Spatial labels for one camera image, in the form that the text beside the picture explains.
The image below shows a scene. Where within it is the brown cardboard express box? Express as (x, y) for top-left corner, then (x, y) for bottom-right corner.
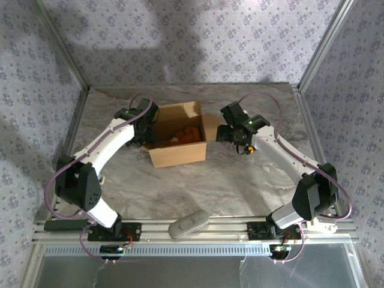
(140, 100), (221, 169)

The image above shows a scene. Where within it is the orange plush toy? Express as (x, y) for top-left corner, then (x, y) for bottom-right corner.
(170, 125), (201, 144)

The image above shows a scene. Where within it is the grey fabric oval pouch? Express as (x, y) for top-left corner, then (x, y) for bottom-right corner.
(167, 211), (210, 240)

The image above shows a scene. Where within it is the floral print cloth backdrop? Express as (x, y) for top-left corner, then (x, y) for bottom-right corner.
(0, 0), (384, 288)

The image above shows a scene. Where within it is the shiny metal sheet panel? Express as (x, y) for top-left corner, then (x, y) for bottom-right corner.
(38, 254), (361, 288)

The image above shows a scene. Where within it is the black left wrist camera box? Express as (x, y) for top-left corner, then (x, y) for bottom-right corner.
(136, 98), (159, 121)

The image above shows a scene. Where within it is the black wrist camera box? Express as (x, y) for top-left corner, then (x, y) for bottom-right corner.
(220, 101), (249, 127)
(136, 98), (159, 121)

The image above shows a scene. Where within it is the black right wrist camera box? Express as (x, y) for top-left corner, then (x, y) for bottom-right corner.
(220, 101), (249, 127)

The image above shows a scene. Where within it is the aluminium side rail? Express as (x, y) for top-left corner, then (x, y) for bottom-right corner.
(291, 83), (346, 221)
(34, 85), (92, 224)

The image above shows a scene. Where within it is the aluminium mounting rail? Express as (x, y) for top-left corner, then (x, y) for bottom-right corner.
(32, 218), (359, 242)

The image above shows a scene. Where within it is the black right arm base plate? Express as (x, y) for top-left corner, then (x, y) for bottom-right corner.
(247, 221), (302, 241)

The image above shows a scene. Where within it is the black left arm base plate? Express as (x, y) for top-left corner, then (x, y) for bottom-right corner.
(87, 222), (142, 242)

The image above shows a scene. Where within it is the aluminium frame post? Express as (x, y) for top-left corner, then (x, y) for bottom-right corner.
(29, 0), (91, 91)
(298, 0), (356, 91)

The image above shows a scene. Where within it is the grey slotted cable duct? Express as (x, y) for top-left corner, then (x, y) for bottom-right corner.
(44, 243), (352, 256)

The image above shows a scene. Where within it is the white printed bracket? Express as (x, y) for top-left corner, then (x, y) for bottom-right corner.
(305, 215), (338, 233)

